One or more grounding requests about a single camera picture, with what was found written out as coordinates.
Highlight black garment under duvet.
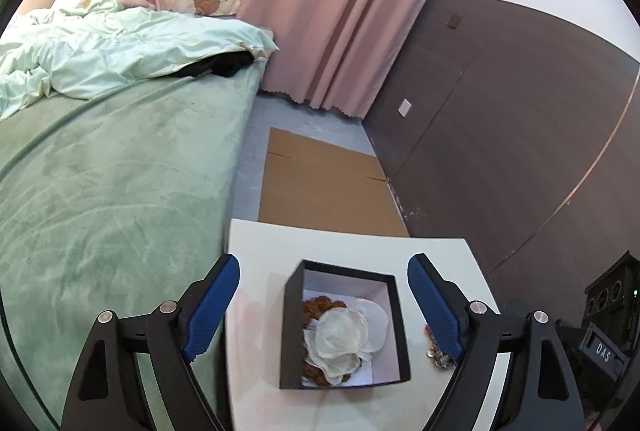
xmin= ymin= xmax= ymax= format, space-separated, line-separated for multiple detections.
xmin=172 ymin=50 xmax=255 ymax=78

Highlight cartoon print pillow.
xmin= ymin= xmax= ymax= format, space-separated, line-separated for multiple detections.
xmin=157 ymin=0 xmax=242 ymax=17

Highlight black square jewelry box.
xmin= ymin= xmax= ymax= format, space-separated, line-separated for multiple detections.
xmin=279 ymin=260 xmax=411 ymax=390

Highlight pile of mixed jewelry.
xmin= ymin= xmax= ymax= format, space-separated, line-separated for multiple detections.
xmin=424 ymin=324 xmax=457 ymax=370

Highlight white square side table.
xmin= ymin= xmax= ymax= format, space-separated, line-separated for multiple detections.
xmin=226 ymin=220 xmax=498 ymax=431

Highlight pale green crumpled duvet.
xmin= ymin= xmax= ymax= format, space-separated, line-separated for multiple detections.
xmin=1 ymin=0 xmax=278 ymax=119

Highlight white wall socket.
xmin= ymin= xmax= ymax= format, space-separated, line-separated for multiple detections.
xmin=398 ymin=99 xmax=412 ymax=118

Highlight green bed sheet mattress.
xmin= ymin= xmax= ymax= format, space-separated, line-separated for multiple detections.
xmin=1 ymin=62 xmax=265 ymax=430

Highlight flattened brown cardboard sheet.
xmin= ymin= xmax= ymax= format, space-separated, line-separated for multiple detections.
xmin=258 ymin=128 xmax=408 ymax=237

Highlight dark wall switch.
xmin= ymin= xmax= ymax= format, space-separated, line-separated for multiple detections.
xmin=447 ymin=15 xmax=462 ymax=29

